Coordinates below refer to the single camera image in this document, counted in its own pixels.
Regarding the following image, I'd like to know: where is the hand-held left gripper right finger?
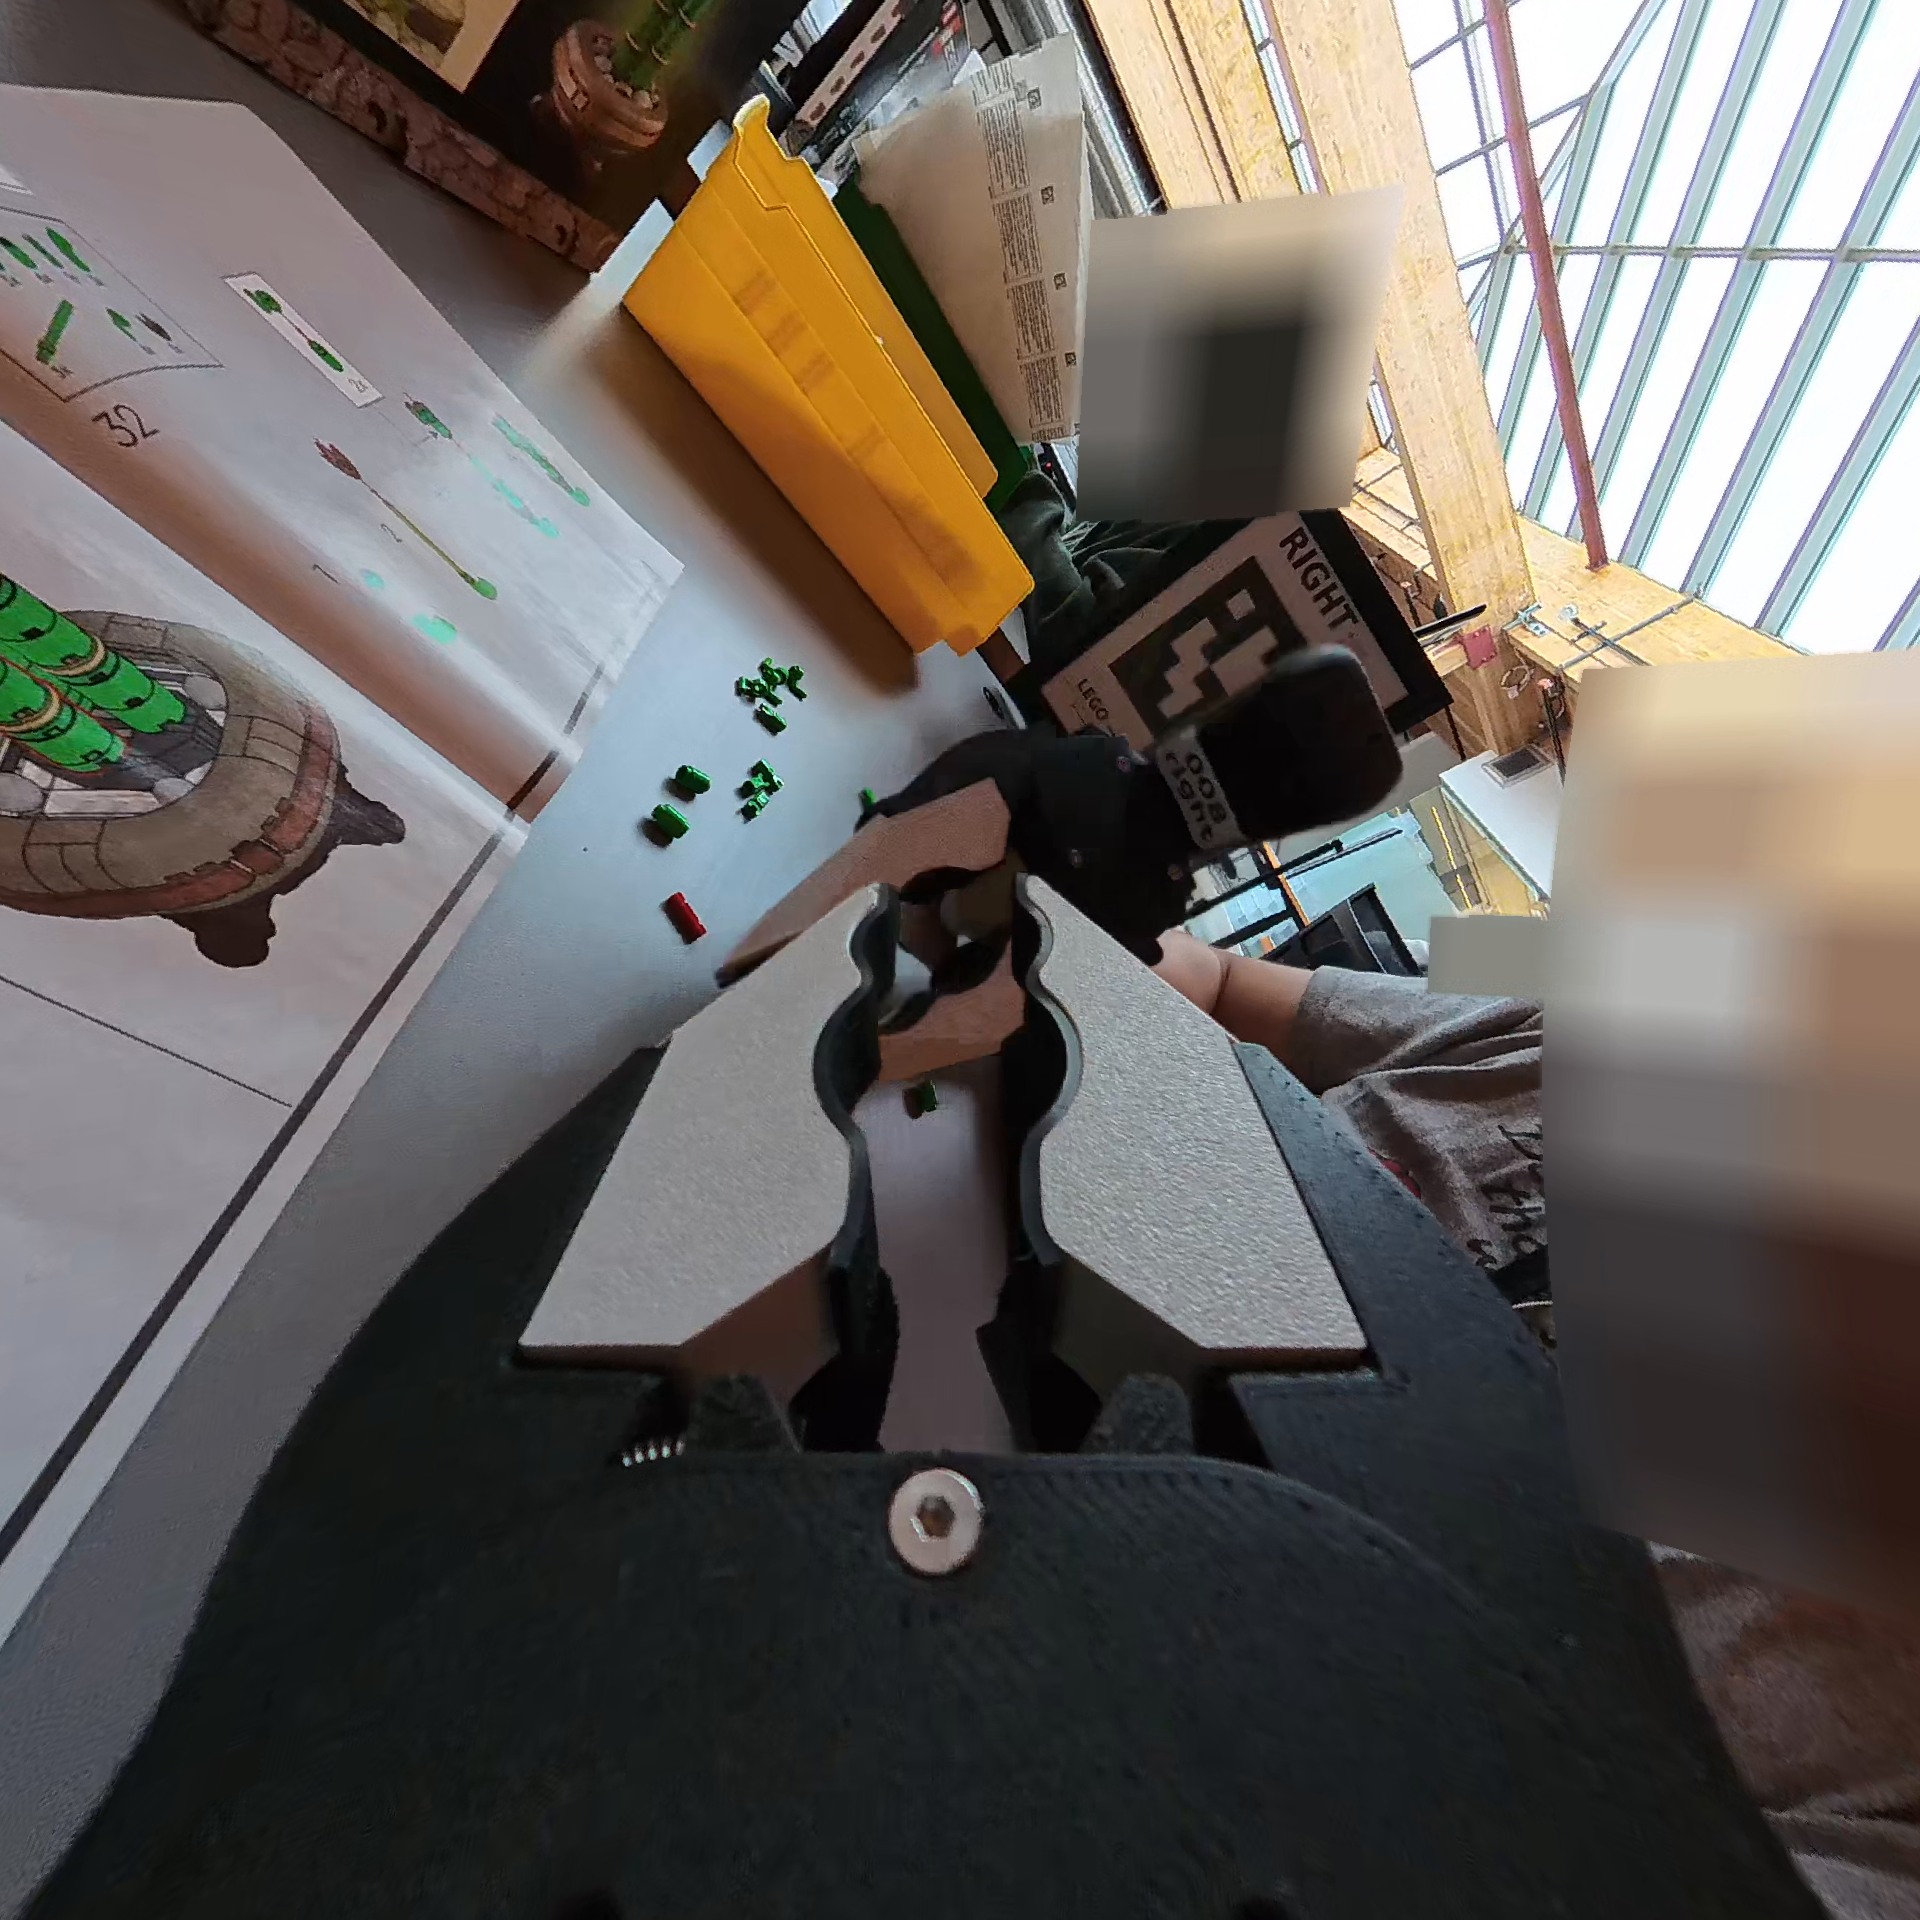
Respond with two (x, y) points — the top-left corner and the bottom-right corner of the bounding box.
(987, 874), (1368, 1442)

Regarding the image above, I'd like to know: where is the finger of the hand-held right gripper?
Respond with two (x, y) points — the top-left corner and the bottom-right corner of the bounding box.
(881, 973), (1031, 1081)
(714, 783), (1017, 991)

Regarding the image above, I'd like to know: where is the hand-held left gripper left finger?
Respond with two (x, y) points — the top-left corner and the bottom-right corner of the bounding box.
(516, 885), (902, 1433)

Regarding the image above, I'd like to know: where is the pile of green lego clips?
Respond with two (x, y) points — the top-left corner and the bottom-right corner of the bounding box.
(738, 663), (816, 822)

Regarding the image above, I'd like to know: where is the person's right forearm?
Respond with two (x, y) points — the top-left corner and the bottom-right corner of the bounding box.
(1151, 927), (1325, 1099)

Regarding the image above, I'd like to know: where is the lego instruction booklet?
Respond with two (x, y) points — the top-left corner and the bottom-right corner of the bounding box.
(0, 78), (690, 1571)

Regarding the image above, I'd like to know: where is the black lego set box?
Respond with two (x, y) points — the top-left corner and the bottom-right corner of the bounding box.
(180, 0), (784, 279)

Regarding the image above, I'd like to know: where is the dark green jacket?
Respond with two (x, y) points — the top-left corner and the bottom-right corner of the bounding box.
(997, 471), (1253, 705)

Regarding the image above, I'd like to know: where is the black white marker placard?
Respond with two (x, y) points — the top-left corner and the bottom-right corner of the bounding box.
(997, 516), (1456, 756)

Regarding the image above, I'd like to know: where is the person's grey printed shirt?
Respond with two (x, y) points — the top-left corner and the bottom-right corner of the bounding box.
(1290, 973), (1920, 1920)

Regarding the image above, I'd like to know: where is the yellow plastic bin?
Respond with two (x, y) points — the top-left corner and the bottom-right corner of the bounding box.
(619, 96), (1035, 663)

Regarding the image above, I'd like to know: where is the green plastic bin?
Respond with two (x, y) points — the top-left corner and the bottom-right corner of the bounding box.
(829, 182), (1035, 507)

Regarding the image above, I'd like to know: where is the red ceiling pipe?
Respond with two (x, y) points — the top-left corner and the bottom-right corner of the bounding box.
(1482, 0), (1610, 574)

